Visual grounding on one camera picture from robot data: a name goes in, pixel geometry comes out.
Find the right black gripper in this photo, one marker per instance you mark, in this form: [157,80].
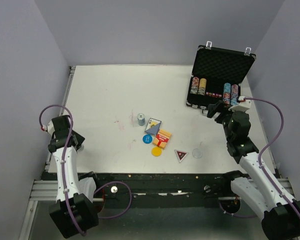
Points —
[220,106]

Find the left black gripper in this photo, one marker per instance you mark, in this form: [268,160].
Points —
[80,139]

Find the blue playing card deck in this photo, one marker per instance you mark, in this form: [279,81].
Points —
[153,126]

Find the blue poker chip stack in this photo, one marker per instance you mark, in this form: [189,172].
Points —
[141,119]

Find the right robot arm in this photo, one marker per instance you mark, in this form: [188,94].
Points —
[277,209]

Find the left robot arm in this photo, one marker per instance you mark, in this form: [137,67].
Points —
[73,211]

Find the yellow chip row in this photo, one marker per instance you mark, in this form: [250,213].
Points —
[202,87]

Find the red white chip row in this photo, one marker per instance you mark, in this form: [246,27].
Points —
[194,85]

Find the black poker chip case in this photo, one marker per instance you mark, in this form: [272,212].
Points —
[218,66]

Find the clear round button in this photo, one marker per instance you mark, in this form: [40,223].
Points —
[197,153]

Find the triangular all-in marker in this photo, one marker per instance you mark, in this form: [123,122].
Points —
[181,155]

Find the red playing card deck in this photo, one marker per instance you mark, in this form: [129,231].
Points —
[161,139]

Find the left aluminium extrusion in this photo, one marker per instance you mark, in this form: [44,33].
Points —
[44,190]

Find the aluminium extrusion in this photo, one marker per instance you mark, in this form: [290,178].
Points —
[44,190]
[285,185]

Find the blue round button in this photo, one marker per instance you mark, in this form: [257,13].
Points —
[147,139]

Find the yellow round button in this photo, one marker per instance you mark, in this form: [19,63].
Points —
[156,151]

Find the right aluminium extrusion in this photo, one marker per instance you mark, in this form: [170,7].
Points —
[285,185]

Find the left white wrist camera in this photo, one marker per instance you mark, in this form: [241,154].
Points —
[47,127]

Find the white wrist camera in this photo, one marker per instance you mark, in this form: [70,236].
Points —
[47,127]
[243,105]

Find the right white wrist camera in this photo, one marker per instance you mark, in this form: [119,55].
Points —
[243,105]

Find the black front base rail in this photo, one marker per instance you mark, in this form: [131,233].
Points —
[153,191]

